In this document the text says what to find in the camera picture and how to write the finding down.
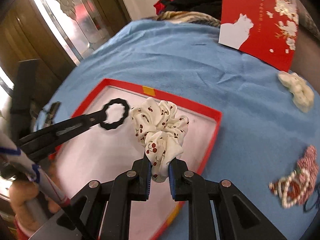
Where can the pink striped scrunchie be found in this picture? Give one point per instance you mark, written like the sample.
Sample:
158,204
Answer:
308,170

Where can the person left hand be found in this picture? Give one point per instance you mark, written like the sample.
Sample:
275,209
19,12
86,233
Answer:
23,200

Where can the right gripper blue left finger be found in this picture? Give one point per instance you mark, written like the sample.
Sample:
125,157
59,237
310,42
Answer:
147,174

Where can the white cherry print scrunchie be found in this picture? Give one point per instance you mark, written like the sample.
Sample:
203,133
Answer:
161,132

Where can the blue towel cloth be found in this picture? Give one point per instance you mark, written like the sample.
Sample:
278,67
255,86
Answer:
262,132

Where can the red jewelry tray box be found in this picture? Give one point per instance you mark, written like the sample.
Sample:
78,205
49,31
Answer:
101,155

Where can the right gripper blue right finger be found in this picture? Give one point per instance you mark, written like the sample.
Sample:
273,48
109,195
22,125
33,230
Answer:
172,178

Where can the cream fluffy scrunchie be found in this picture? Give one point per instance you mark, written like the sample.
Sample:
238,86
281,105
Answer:
303,95

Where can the red box lid with cat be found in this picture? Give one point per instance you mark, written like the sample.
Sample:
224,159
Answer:
265,29

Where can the black smartphone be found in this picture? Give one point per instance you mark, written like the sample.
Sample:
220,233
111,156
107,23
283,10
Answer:
51,113

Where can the dark clothes pile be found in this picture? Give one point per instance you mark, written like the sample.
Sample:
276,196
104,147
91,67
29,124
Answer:
205,12

